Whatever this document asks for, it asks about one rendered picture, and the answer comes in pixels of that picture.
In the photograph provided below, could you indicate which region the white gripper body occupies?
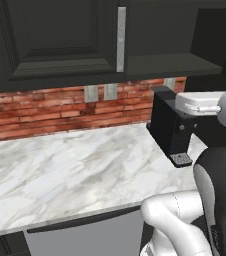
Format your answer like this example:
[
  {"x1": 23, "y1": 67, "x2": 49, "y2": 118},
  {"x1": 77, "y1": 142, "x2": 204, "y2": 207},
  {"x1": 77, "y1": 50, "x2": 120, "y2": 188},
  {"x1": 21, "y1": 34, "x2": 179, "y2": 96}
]
[{"x1": 175, "y1": 90, "x2": 226, "y2": 117}]

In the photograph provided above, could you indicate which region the black dishwasher handle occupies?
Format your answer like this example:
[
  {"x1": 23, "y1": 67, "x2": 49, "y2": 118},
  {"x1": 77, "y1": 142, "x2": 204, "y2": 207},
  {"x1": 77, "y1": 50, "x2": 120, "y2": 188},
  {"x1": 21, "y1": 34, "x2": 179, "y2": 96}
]
[{"x1": 26, "y1": 205, "x2": 143, "y2": 234}]

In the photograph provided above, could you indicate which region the grey bar door handle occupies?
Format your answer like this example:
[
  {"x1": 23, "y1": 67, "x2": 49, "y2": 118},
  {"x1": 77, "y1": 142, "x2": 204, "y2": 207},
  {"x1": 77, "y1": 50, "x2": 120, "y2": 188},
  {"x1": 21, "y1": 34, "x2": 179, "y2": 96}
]
[{"x1": 116, "y1": 6, "x2": 127, "y2": 74}]

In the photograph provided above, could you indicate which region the black coffee machine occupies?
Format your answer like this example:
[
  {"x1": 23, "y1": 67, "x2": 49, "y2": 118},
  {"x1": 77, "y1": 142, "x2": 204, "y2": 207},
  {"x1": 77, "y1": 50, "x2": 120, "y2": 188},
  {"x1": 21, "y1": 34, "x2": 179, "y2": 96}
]
[{"x1": 146, "y1": 85, "x2": 199, "y2": 169}]

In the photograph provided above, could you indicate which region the dark open upper cabinet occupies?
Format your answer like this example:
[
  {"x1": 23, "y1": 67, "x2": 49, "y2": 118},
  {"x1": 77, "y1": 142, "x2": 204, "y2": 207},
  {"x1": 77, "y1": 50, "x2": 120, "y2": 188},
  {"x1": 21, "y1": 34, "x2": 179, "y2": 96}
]
[{"x1": 126, "y1": 0, "x2": 226, "y2": 81}]

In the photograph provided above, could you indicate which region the dark lower cabinet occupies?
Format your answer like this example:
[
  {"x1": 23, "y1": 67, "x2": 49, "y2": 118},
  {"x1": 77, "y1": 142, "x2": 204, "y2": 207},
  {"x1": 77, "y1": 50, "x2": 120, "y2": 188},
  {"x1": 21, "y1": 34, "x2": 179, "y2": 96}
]
[{"x1": 0, "y1": 231, "x2": 31, "y2": 256}]

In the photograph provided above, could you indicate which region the dark upper cabinet door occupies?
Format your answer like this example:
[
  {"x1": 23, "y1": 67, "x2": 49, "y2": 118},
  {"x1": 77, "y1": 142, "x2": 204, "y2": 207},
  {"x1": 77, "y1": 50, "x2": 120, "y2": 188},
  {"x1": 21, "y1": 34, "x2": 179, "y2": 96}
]
[{"x1": 0, "y1": 0, "x2": 129, "y2": 88}]

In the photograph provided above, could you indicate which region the grey wall outlet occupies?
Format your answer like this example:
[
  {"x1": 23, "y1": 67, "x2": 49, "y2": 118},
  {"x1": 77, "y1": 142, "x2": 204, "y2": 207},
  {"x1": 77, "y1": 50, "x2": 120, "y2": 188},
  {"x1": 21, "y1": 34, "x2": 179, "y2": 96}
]
[
  {"x1": 84, "y1": 85, "x2": 100, "y2": 104},
  {"x1": 163, "y1": 77, "x2": 177, "y2": 92},
  {"x1": 103, "y1": 83, "x2": 119, "y2": 101}
]

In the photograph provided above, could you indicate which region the grey dishwasher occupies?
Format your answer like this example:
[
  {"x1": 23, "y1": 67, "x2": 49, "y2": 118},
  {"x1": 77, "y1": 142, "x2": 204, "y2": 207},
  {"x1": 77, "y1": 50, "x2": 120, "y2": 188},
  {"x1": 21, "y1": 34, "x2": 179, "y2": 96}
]
[{"x1": 23, "y1": 205, "x2": 146, "y2": 256}]

